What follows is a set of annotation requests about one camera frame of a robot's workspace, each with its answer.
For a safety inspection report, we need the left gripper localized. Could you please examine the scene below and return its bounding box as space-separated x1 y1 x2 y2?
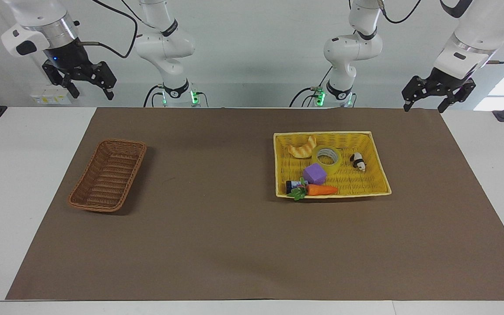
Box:
402 66 477 114

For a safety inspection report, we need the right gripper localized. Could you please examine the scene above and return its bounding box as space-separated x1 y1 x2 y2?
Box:
42 39 117 101

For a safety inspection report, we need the brown wicker basket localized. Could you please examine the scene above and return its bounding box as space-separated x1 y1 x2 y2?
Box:
68 139 147 214

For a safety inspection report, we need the yellow woven basket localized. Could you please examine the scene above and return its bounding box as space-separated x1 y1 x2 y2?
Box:
273 131 392 200

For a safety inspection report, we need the clear tape roll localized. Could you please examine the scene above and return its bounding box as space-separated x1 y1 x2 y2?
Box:
311 146 343 175

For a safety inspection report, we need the panda toy figure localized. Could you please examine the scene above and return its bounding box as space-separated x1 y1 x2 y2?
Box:
350 152 367 172

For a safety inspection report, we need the toy croissant bread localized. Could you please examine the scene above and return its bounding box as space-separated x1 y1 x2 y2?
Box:
287 135 318 159

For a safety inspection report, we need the purple cube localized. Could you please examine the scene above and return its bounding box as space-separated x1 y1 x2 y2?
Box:
302 164 328 186

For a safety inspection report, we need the orange toy carrot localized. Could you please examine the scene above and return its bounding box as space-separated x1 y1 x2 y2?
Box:
287 177 339 201

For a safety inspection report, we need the small dark jar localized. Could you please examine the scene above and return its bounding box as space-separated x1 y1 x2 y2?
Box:
285 179 308 195

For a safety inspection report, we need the white wall socket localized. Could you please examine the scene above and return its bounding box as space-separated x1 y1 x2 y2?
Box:
31 89 72 106

